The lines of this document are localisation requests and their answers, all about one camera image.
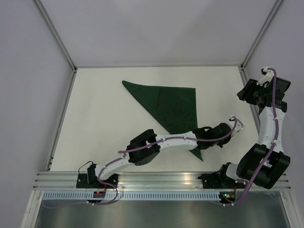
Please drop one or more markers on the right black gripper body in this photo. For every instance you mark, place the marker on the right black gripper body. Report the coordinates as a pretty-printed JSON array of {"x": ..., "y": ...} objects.
[{"x": 255, "y": 91}]

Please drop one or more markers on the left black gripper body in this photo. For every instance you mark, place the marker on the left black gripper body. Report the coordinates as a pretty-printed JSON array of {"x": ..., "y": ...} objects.
[{"x": 220, "y": 144}]

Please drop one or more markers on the dark green cloth napkin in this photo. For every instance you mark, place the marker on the dark green cloth napkin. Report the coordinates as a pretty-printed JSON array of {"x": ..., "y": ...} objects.
[{"x": 174, "y": 108}]

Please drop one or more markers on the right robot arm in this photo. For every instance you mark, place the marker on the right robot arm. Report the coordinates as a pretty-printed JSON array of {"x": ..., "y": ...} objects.
[{"x": 265, "y": 161}]

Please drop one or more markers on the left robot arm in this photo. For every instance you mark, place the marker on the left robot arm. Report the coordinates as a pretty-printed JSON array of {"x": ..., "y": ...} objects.
[{"x": 146, "y": 146}]

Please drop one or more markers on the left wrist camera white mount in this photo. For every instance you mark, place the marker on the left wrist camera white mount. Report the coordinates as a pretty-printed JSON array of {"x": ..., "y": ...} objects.
[{"x": 235, "y": 124}]

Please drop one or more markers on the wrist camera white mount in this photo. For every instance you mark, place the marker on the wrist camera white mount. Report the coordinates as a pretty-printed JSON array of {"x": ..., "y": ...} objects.
[
  {"x": 235, "y": 124},
  {"x": 268, "y": 73}
]

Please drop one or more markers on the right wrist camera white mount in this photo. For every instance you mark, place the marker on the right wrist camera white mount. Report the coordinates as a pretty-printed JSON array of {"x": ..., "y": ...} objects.
[{"x": 268, "y": 73}]

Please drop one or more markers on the right aluminium frame post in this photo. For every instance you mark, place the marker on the right aluminium frame post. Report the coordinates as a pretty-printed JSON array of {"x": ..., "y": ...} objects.
[{"x": 263, "y": 30}]

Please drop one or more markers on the aluminium frame post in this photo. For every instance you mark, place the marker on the aluminium frame post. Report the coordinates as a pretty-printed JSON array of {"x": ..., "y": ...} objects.
[
  {"x": 53, "y": 31},
  {"x": 263, "y": 30}
]

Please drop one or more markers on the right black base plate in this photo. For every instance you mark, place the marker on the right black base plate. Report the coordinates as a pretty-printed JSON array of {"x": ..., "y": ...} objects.
[{"x": 211, "y": 181}]

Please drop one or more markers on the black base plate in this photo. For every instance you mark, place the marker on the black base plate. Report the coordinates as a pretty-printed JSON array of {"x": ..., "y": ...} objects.
[
  {"x": 211, "y": 181},
  {"x": 84, "y": 181}
]

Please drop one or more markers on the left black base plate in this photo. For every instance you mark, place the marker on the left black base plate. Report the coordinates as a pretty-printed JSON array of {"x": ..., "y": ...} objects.
[{"x": 84, "y": 181}]

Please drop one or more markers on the aluminium front rail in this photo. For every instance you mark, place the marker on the aluminium front rail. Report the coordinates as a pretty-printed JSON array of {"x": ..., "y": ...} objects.
[{"x": 127, "y": 181}]

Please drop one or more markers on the white slotted cable duct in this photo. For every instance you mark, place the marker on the white slotted cable duct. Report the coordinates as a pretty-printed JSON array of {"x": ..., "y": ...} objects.
[{"x": 133, "y": 195}]

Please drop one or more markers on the left aluminium frame post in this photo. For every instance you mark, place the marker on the left aluminium frame post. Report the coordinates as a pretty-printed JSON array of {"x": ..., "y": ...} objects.
[{"x": 53, "y": 31}]

